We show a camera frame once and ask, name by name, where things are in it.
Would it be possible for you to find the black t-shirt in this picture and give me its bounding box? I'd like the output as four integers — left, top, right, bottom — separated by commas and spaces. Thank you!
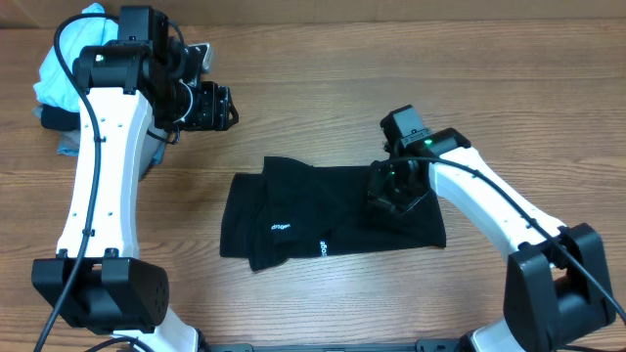
220, 156, 446, 272

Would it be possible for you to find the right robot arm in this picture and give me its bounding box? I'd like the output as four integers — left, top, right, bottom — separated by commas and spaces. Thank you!
367, 105, 625, 351

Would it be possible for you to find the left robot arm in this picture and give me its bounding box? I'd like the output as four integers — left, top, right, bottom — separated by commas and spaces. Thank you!
31, 5, 239, 351

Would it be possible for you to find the grey folded shirt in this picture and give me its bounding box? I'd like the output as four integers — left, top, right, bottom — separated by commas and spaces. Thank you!
33, 105, 162, 179

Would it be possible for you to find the light blue folded t-shirt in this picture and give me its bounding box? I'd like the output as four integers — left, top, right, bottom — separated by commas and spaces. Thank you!
33, 18, 118, 112

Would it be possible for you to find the black folded shirt in stack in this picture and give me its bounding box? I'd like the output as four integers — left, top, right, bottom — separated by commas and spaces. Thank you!
40, 105, 80, 132

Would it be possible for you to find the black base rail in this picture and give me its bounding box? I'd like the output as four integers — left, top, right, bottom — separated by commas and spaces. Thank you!
199, 338, 473, 352

